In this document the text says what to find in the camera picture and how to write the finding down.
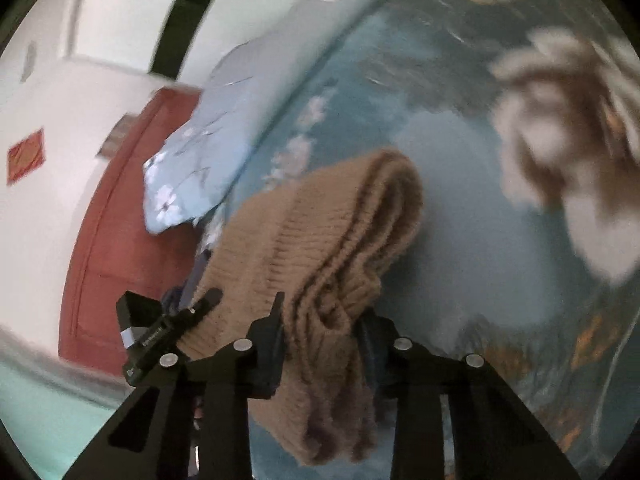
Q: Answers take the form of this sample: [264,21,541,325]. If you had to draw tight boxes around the red wooden headboard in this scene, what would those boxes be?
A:
[57,87,206,361]

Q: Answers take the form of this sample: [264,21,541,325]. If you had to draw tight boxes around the wall switch panel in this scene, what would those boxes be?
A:
[98,114,137,157]

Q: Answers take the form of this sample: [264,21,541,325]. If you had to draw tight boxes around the blue floral pillow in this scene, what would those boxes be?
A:
[142,42,261,235]

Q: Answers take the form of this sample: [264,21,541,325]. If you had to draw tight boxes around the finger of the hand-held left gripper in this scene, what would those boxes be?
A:
[122,287,224,388]
[161,252,211,313]

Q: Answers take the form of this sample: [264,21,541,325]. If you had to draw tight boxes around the teal floral printed bedspread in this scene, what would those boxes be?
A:
[195,0,640,480]

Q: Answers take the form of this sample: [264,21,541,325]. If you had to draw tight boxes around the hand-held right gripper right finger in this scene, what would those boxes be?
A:
[357,310,583,480]

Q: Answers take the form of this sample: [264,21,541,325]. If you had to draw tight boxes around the grey duvet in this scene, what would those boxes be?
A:
[210,0,381,126]

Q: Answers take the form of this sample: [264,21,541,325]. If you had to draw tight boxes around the tan knit sweater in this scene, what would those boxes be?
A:
[177,149,426,467]

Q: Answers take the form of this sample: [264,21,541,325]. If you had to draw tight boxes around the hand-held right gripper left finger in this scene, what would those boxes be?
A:
[62,291,287,480]

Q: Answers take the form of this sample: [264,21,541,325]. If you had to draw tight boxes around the red wall sticker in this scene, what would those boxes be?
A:
[6,129,47,187]

